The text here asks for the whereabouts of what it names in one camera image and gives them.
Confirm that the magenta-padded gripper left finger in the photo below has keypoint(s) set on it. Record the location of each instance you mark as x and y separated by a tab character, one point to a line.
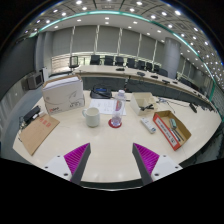
77	160

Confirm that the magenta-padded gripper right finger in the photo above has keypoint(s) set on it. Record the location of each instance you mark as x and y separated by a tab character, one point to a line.
146	159

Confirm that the white remote control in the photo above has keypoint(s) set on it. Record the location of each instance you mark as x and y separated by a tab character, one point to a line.
148	125

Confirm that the open brown cardboard box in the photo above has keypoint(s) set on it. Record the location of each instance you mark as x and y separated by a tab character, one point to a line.
171	129

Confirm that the white ceramic mug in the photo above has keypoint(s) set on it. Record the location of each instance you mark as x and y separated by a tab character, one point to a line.
91	116

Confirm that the flat round red coaster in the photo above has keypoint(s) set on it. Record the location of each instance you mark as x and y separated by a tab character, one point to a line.
110	124

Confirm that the brown paper envelope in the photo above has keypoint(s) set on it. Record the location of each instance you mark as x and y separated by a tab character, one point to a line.
37	131

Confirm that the small open white box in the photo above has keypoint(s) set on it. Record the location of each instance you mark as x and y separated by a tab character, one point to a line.
142	103

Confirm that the clear plastic drink bottle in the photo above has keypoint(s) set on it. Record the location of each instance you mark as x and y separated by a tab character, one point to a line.
117	110

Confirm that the white printed paper sheet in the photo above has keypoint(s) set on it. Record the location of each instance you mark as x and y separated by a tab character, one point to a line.
105	106

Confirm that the black power strip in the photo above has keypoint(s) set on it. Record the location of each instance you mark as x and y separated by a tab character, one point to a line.
30	115

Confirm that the large white cardboard box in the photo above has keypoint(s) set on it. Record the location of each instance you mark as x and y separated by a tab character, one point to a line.
63	95

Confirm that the black desk telephone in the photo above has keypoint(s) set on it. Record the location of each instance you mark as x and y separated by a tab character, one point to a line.
100	91

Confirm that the long curved conference desk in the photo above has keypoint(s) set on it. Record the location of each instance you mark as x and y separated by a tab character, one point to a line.
140	80

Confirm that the grey monitor on stand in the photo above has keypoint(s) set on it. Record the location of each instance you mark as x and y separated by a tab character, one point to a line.
34	80

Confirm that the row of black office chairs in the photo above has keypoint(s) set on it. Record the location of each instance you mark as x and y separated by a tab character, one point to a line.
128	62

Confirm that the group of ceiling lights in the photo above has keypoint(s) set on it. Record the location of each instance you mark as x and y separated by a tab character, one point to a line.
133	18

